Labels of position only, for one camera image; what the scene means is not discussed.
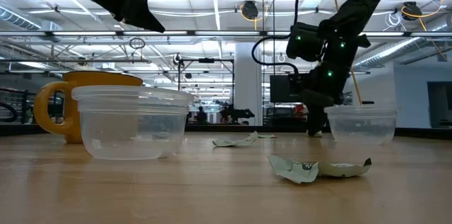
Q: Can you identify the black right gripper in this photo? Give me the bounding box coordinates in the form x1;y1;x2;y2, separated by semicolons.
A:
299;59;354;137

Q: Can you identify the clear plastic bowl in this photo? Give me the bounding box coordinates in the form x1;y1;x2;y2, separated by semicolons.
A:
323;105;398;146
71;85;195;161

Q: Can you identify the yellow enamel mug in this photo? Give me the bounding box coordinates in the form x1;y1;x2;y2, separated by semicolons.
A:
33;71;144;144

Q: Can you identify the person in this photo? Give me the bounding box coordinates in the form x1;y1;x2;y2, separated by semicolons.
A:
196;105;208;125

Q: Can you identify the distant black rig frame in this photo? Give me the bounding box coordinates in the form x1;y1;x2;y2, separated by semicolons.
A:
177;57;236;112

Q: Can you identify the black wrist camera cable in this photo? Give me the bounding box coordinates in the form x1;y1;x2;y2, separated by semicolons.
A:
251;35;300;76

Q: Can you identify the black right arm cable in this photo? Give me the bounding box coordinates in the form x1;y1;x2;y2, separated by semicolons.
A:
293;0;357;29

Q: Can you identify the black ceiling cord reel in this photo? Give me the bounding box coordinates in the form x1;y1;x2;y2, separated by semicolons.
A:
241;0;259;20
401;1;418;22

